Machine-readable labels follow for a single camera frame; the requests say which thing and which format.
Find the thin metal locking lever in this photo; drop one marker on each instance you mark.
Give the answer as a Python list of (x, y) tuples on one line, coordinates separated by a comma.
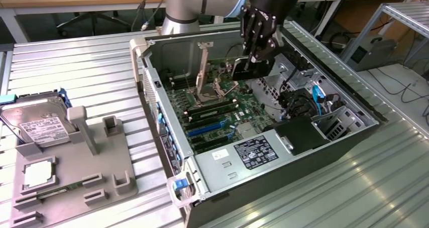
[(187, 80)]

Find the installed RAM stick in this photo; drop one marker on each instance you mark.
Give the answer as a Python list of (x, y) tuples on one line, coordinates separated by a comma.
[(211, 112)]

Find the black plastic fan shroud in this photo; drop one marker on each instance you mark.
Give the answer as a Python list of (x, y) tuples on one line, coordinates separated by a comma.
[(294, 135)]

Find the metal socket cover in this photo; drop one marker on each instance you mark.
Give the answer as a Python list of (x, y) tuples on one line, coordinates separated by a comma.
[(222, 87)]

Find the open black PC case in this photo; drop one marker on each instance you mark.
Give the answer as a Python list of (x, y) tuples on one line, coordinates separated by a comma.
[(267, 187)]

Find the black expansion slot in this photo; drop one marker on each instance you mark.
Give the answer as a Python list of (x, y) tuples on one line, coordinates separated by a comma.
[(214, 143)]

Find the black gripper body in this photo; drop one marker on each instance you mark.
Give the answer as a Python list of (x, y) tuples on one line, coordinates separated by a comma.
[(274, 2)]

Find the grey power supply unit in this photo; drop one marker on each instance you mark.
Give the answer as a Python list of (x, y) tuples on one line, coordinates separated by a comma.
[(214, 172)]

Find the green motherboard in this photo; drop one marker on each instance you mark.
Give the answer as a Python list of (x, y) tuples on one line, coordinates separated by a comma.
[(249, 105)]

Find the grey plastic parts rack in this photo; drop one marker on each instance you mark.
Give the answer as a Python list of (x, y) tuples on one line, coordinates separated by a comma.
[(74, 167)]

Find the black graphics card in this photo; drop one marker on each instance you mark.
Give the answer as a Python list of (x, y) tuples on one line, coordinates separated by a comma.
[(249, 73)]

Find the blue case latch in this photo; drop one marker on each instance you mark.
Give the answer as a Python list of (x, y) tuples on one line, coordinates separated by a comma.
[(179, 184)]

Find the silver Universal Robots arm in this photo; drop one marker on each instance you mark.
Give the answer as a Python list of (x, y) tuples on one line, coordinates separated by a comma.
[(181, 12)]

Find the silver CPU chip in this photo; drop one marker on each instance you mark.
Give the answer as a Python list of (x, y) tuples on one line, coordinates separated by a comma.
[(38, 175)]

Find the black office chair base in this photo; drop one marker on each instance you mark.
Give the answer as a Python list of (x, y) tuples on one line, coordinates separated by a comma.
[(95, 17)]

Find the wooden desk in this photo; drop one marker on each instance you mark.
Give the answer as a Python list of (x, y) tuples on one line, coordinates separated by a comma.
[(40, 2)]

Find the silver hard disk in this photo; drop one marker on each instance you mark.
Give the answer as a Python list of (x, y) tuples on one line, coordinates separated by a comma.
[(36, 127)]

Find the metal disk bay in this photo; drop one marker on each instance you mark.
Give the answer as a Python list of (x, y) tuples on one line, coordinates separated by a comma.
[(301, 74)]

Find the CPU socket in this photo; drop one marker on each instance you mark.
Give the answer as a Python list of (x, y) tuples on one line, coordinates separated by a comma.
[(209, 98)]

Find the green loose RAM stick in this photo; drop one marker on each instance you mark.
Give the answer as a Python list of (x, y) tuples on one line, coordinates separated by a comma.
[(63, 187)]

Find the silver chipset heatsink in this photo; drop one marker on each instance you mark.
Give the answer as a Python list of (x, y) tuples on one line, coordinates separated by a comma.
[(247, 128)]

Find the aluminium profile frame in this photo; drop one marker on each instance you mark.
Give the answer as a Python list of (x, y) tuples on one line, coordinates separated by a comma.
[(402, 12)]

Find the silver perforated drive cage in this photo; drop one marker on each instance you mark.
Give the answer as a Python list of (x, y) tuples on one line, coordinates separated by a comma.
[(338, 127)]

